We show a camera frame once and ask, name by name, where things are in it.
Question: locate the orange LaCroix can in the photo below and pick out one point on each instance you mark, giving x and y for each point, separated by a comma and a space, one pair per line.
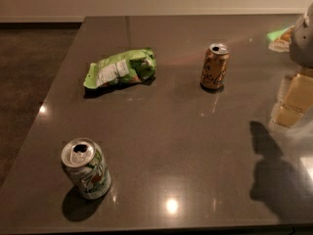
215, 65

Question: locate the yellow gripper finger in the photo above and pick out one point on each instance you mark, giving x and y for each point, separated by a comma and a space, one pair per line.
294, 98

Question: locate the green chip bag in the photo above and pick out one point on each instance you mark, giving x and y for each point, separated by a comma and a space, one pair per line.
130, 67

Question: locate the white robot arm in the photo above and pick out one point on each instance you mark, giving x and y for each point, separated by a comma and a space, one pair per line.
297, 40

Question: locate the white green 7up can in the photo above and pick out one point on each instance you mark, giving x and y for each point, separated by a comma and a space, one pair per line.
84, 164

